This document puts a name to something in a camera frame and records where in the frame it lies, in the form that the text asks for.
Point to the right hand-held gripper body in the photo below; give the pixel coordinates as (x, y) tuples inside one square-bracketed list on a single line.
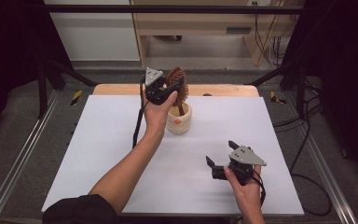
[(245, 157)]

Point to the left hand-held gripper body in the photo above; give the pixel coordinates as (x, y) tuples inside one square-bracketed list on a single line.
[(154, 84)]

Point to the brown wooden hairbrush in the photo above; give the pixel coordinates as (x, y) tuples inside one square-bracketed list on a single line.
[(175, 74)]

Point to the cream ceramic cup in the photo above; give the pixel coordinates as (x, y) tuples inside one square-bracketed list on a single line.
[(180, 124)]

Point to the person's left hand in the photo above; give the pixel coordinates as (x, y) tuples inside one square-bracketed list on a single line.
[(155, 118)]

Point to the person's right hand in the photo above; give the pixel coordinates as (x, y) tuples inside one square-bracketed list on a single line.
[(248, 196)]

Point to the white table board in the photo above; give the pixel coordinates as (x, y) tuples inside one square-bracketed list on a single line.
[(199, 149)]

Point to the wooden table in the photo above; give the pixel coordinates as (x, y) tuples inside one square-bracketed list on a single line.
[(118, 89)]

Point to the yellow clamp right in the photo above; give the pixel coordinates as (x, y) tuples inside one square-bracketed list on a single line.
[(274, 97)]

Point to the yellow clamp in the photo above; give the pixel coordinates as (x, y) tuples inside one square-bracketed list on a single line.
[(274, 97), (76, 97)]

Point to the light wooden desk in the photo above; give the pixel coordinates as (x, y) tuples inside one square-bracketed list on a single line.
[(192, 23)]

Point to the white cabinet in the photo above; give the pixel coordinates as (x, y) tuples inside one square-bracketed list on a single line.
[(96, 34)]

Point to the yellow clamp left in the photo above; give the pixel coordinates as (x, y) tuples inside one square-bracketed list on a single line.
[(76, 97)]

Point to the person's black sleeve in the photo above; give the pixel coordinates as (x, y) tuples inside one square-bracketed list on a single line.
[(80, 210)]

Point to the black curtain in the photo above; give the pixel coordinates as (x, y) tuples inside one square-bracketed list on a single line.
[(348, 62), (9, 46)]

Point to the black horizontal frame bar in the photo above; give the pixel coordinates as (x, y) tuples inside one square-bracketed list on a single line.
[(167, 9)]

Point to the aluminium rail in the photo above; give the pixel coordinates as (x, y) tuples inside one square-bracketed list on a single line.
[(18, 155), (326, 171)]

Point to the black frame strut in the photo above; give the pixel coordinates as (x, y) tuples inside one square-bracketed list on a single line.
[(300, 90), (42, 93)]

